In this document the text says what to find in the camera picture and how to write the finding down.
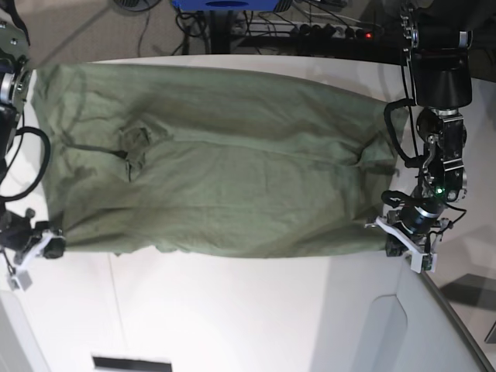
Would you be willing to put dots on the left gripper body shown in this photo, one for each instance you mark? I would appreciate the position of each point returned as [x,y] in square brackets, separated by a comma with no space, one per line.
[418,216]

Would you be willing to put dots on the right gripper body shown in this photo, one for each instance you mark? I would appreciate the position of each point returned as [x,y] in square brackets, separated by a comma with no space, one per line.
[19,235]

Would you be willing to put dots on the green t-shirt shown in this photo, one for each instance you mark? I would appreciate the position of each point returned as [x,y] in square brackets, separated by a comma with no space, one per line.
[219,162]

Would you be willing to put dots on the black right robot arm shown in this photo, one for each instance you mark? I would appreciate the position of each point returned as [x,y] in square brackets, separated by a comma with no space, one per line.
[15,79]

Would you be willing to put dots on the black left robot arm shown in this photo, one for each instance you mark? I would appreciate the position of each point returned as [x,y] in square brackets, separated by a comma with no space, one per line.
[436,54]

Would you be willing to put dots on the black power strip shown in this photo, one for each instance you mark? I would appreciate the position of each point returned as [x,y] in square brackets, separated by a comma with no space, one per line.
[286,29]

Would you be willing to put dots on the blue plastic bin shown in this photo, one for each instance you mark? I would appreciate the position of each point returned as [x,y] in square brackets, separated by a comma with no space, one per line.
[225,5]

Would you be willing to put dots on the grey table leg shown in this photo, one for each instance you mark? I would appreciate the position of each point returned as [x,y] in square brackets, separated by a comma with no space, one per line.
[220,24]

